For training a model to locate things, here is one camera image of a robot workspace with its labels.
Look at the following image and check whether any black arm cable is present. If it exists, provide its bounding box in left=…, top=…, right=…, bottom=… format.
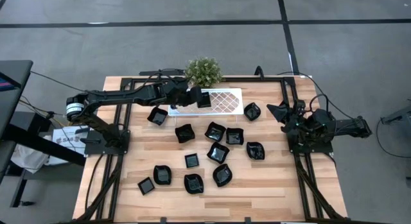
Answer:
left=130, top=71, right=187, bottom=90
left=276, top=71, right=356, bottom=121

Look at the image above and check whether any black stand foot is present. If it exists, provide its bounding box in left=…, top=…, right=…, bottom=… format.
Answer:
left=9, top=168, right=36, bottom=208

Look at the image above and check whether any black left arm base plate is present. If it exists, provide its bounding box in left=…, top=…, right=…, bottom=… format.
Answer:
left=83, top=129, right=130, bottom=156

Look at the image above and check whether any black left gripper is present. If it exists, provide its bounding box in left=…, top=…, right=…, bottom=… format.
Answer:
left=163, top=78, right=204, bottom=108

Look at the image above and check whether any colourful screen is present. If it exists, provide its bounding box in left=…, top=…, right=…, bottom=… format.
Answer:
left=0, top=76, right=15, bottom=92

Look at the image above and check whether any black floor cable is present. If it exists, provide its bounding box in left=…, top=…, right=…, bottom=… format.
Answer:
left=375, top=117, right=411, bottom=159
left=30, top=71, right=89, bottom=92

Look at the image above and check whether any grey stand leg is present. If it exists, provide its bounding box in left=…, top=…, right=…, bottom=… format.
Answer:
left=380, top=100, right=411, bottom=125

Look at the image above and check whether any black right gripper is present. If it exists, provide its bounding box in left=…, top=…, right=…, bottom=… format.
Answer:
left=267, top=99, right=311, bottom=136

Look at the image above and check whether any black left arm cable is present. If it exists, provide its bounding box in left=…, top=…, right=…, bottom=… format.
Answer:
left=130, top=71, right=187, bottom=90

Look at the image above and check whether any green potted plant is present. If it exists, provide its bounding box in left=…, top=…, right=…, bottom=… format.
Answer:
left=184, top=56, right=224, bottom=89

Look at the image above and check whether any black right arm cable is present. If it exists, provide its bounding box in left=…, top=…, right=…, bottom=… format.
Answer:
left=276, top=71, right=356, bottom=121

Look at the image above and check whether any white printed paper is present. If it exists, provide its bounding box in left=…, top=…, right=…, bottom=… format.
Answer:
left=51, top=125, right=89, bottom=166

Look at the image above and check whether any white plastic bag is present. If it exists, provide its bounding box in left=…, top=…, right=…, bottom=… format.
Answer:
left=11, top=143, right=49, bottom=174

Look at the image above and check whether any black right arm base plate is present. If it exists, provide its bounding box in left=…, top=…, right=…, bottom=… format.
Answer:
left=288, top=127, right=334, bottom=154

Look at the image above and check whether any black side desk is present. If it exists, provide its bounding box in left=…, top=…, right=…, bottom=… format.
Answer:
left=0, top=59, right=87, bottom=186

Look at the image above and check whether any white lattice raised rack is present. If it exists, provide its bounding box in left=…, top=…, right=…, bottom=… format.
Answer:
left=168, top=88, right=244, bottom=125

